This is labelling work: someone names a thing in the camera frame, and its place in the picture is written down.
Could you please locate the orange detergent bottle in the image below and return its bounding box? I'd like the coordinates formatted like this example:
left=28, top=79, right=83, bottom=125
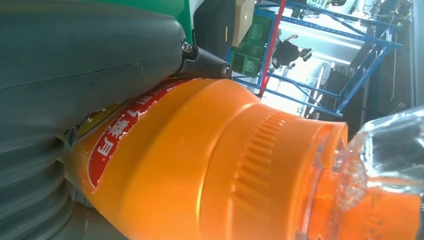
left=62, top=76, right=424, bottom=240

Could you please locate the black carrying case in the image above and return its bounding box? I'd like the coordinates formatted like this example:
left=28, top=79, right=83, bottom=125
left=193, top=0, right=238, bottom=64

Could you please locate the green plastic crate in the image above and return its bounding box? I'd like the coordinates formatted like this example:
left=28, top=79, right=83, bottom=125
left=246, top=14, right=273, bottom=51
left=230, top=48, right=263, bottom=79

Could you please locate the cardboard box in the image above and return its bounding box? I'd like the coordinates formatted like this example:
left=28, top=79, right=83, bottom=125
left=231, top=0, right=257, bottom=48

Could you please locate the person with headset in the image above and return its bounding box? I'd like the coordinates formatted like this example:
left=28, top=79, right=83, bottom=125
left=271, top=34, right=314, bottom=70

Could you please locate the blue metal shelving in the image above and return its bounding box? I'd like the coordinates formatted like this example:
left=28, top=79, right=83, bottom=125
left=225, top=0, right=405, bottom=118

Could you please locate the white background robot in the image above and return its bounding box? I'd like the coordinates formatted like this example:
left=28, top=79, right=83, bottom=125
left=306, top=0, right=348, bottom=8

